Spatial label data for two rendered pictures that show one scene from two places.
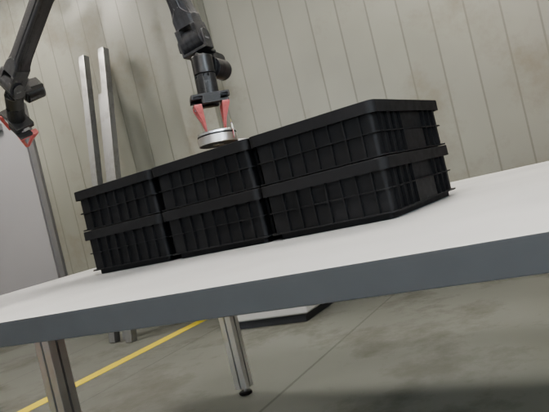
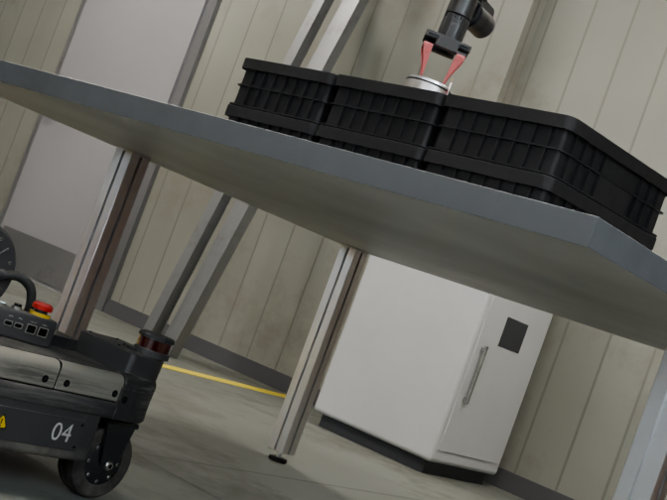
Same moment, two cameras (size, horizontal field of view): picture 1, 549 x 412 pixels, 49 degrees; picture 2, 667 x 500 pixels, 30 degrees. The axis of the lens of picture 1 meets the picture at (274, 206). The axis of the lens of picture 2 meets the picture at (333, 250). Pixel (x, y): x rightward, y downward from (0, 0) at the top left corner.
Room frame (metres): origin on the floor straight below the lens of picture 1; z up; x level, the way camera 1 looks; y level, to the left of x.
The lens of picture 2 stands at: (-1.00, -0.31, 0.49)
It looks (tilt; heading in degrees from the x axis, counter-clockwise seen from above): 2 degrees up; 11
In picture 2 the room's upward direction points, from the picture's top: 20 degrees clockwise
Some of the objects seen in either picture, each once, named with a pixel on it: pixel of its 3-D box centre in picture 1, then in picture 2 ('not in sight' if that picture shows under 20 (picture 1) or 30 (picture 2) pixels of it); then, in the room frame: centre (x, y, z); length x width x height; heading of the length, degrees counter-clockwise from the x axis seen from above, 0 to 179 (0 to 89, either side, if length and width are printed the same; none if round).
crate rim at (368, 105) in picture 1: (348, 123); (561, 146); (1.38, -0.21, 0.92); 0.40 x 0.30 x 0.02; 146
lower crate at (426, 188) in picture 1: (364, 190); (533, 223); (1.38, -0.21, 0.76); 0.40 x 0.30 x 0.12; 146
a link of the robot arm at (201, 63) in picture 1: (203, 66); (463, 8); (1.60, 0.10, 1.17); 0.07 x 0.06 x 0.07; 151
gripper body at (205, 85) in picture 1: (207, 88); (451, 33); (1.60, 0.10, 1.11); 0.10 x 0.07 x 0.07; 101
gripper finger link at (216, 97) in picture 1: (216, 114); (443, 65); (1.59, 0.09, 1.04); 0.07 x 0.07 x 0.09; 11
